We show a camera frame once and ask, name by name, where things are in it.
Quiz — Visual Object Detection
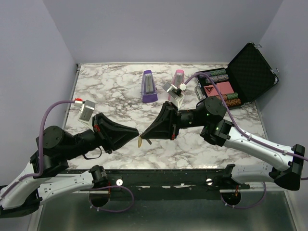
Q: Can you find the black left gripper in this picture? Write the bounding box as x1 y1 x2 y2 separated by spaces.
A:
64 112 141 160

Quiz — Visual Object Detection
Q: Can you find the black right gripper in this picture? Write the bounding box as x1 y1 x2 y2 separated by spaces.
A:
141 102 208 141

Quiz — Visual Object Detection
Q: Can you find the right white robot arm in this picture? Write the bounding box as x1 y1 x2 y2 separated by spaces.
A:
140 97 306 191

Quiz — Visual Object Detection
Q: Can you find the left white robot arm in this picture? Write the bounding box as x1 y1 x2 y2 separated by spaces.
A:
0 113 139 218

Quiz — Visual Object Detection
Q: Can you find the purple metronome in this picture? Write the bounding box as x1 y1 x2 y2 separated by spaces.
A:
141 70 158 103

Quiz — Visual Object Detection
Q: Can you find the pink metronome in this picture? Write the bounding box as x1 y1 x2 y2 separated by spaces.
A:
171 69 184 88

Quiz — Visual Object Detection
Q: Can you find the red-backed card deck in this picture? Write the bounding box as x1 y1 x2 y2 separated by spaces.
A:
204 85 218 97

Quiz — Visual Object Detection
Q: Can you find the pink card deck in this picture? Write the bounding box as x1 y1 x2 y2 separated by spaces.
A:
216 81 234 95

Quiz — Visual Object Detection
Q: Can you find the black poker chip case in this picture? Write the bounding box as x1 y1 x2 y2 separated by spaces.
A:
203 42 279 109

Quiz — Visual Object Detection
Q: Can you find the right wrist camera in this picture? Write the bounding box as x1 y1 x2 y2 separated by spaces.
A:
163 82 186 109

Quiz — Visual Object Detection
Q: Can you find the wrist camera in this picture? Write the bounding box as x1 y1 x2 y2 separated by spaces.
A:
78 100 95 129
163 82 186 109

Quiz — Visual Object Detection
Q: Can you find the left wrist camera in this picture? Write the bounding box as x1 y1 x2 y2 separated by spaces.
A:
78 100 95 129

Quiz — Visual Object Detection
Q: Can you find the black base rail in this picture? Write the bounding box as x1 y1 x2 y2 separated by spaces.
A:
79 168 251 202

